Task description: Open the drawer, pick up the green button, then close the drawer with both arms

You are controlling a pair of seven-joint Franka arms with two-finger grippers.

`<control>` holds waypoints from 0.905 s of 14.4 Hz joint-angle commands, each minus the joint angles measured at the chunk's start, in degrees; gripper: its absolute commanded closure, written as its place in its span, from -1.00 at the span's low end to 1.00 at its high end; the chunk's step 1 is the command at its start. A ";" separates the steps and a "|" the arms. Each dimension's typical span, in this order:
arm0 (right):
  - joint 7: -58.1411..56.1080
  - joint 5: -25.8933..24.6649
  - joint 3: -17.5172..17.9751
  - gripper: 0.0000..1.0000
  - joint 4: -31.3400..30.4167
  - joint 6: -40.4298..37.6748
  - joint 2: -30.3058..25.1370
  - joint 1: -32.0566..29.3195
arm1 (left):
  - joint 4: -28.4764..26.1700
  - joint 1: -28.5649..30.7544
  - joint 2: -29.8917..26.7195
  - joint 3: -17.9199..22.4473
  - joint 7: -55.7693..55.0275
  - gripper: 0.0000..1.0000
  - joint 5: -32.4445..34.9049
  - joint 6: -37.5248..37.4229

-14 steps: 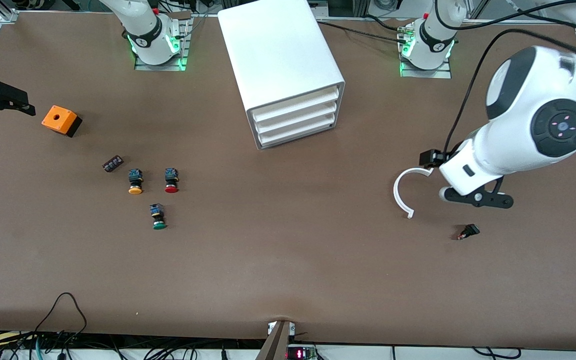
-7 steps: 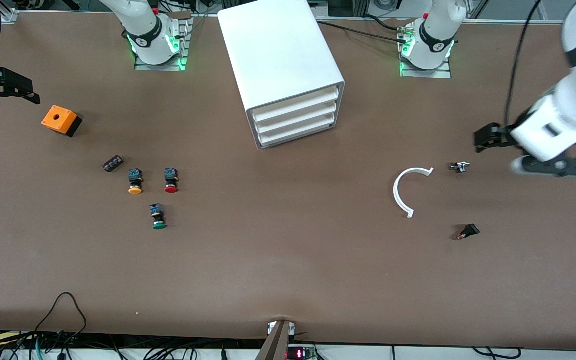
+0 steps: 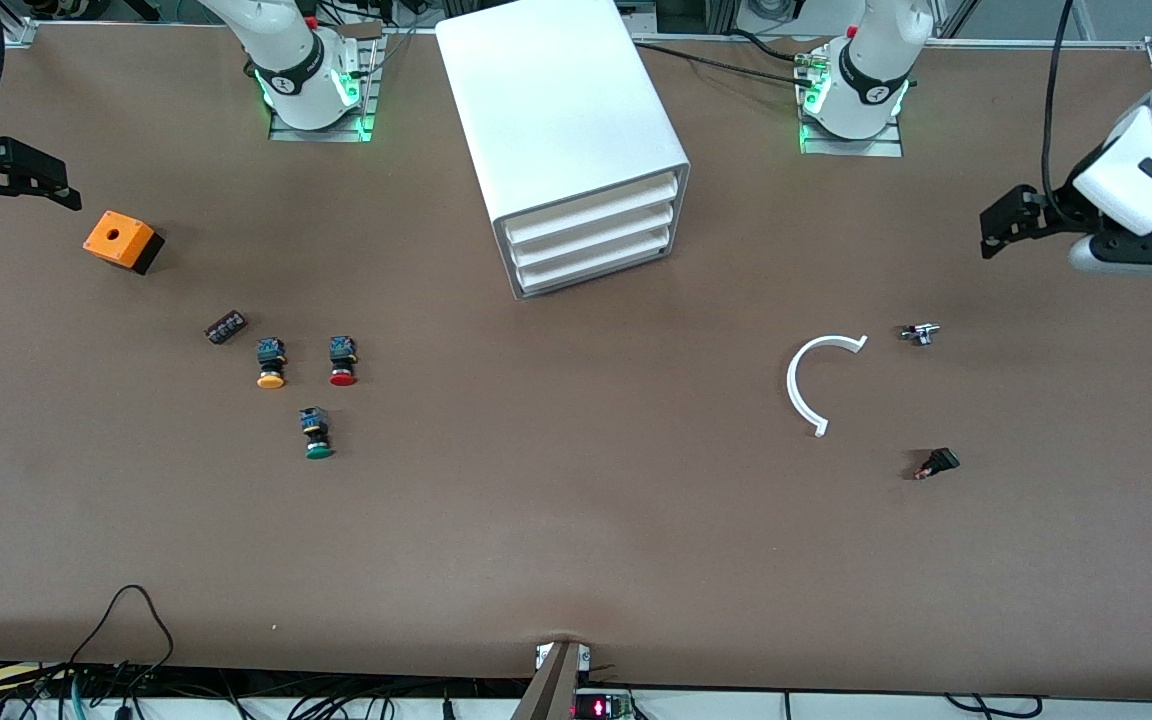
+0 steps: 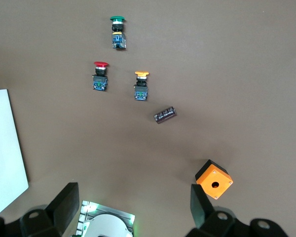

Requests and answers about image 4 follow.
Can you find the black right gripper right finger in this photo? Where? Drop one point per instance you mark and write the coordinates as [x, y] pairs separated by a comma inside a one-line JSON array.
[[202, 212]]

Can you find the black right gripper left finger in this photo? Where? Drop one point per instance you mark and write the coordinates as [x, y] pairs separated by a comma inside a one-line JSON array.
[[61, 205]]

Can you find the green mushroom push button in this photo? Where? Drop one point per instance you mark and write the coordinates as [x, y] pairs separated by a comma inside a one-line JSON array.
[[118, 37]]

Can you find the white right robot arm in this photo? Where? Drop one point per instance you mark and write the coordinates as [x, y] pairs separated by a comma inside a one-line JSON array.
[[108, 227]]

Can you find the white drawer cabinet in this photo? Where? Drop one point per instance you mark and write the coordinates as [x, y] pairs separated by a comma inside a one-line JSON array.
[[5, 148]]

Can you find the red mushroom push button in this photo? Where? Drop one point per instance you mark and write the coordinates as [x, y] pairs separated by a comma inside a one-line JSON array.
[[99, 82]]

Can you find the yellow mushroom push button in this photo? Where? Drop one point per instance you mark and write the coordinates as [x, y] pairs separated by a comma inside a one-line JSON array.
[[141, 91]]

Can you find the orange button enclosure box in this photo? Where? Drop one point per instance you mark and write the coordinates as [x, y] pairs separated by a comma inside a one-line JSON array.
[[214, 182]]

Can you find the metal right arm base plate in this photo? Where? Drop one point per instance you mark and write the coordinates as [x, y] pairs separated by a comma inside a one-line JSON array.
[[108, 209]]

